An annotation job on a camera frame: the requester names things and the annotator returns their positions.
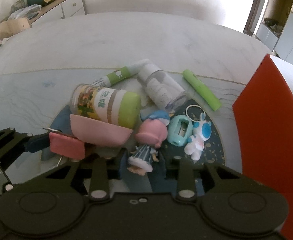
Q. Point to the teal pencil sharpener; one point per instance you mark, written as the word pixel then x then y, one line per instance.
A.
pixel 180 130

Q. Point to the wooden side cabinet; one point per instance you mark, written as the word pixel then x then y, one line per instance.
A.
pixel 70 6

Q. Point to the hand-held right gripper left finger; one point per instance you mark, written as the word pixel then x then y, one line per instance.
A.
pixel 123 166

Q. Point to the white wall cabinet unit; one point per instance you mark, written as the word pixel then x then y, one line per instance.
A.
pixel 289 33

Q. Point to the green marker pen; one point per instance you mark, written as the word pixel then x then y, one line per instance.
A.
pixel 201 88

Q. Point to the pink bowl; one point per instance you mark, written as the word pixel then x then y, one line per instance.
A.
pixel 99 133

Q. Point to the doll with pink hair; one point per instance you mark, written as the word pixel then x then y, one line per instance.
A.
pixel 152 132

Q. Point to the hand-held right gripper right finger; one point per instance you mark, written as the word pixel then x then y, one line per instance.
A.
pixel 176 167

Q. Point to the clear bottle with silver cap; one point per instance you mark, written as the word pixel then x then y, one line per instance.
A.
pixel 161 87

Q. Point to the clear jar with green lid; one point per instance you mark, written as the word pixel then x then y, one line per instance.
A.
pixel 104 102

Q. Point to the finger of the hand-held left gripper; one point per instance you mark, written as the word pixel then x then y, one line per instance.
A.
pixel 36 143
pixel 7 182

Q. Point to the pink rectangular block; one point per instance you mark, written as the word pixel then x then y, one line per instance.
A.
pixel 67 146

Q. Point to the dark door frame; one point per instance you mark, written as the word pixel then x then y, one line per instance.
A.
pixel 252 10

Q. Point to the white tube with green label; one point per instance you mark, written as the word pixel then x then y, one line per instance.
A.
pixel 116 76

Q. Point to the round dark speckled mat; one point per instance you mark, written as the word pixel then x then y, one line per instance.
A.
pixel 216 152

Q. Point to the brown cardboard box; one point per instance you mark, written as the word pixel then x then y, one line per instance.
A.
pixel 10 27

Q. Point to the red and white box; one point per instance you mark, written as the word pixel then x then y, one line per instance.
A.
pixel 266 130

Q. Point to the clear plastic bag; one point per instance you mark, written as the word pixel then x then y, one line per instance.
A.
pixel 24 12

